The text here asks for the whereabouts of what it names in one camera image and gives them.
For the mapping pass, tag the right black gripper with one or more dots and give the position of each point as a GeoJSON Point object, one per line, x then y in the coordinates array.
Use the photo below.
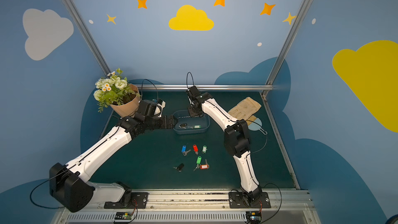
{"type": "Point", "coordinates": [193, 110]}

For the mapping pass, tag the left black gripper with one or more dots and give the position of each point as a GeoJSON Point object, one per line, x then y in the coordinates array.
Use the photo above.
{"type": "Point", "coordinates": [168, 122]}

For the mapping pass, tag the key with blue tag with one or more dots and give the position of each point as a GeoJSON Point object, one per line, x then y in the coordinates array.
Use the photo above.
{"type": "Point", "coordinates": [184, 150]}

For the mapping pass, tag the key with red tag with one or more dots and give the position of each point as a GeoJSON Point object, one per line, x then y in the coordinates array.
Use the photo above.
{"type": "Point", "coordinates": [196, 150]}
{"type": "Point", "coordinates": [204, 166]}

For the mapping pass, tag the key with light green tag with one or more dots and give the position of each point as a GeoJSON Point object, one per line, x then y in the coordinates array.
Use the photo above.
{"type": "Point", "coordinates": [204, 148]}

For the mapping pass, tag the key with black tag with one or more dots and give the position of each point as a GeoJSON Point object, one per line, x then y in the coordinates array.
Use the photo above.
{"type": "Point", "coordinates": [183, 125]}
{"type": "Point", "coordinates": [179, 167]}

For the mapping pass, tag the key with bright green tag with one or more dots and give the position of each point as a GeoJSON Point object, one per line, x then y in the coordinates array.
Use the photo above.
{"type": "Point", "coordinates": [198, 162]}

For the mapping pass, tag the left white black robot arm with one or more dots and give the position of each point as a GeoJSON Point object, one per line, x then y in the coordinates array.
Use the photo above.
{"type": "Point", "coordinates": [69, 184]}

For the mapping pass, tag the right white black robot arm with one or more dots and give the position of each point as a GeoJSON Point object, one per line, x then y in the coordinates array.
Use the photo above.
{"type": "Point", "coordinates": [236, 140]}

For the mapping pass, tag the translucent blue storage box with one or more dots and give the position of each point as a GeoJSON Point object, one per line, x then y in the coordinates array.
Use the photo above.
{"type": "Point", "coordinates": [183, 117]}

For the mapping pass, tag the key with green white tag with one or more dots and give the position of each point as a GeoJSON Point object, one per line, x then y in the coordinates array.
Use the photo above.
{"type": "Point", "coordinates": [194, 127]}

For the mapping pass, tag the terracotta flower pot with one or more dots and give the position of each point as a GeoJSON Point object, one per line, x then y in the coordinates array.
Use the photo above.
{"type": "Point", "coordinates": [131, 106]}

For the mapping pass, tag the beige work glove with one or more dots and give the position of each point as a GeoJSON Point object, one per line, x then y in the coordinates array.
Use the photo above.
{"type": "Point", "coordinates": [245, 109]}

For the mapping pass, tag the white artificial flowers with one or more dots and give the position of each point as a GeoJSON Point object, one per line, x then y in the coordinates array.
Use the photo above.
{"type": "Point", "coordinates": [114, 90]}

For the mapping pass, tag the left controller board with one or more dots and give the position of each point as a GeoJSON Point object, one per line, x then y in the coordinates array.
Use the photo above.
{"type": "Point", "coordinates": [123, 217]}

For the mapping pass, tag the controller board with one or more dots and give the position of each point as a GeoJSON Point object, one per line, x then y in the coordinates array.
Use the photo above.
{"type": "Point", "coordinates": [123, 217]}
{"type": "Point", "coordinates": [253, 217]}

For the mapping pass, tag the right controller board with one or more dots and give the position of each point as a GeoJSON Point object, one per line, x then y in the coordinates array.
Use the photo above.
{"type": "Point", "coordinates": [253, 217]}

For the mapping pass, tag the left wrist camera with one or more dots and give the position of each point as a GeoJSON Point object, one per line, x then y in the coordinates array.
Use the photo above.
{"type": "Point", "coordinates": [159, 106]}

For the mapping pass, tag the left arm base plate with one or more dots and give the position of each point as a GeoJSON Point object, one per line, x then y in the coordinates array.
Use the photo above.
{"type": "Point", "coordinates": [129, 200]}

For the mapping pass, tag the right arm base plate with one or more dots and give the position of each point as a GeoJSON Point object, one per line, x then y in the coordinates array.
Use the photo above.
{"type": "Point", "coordinates": [239, 200]}

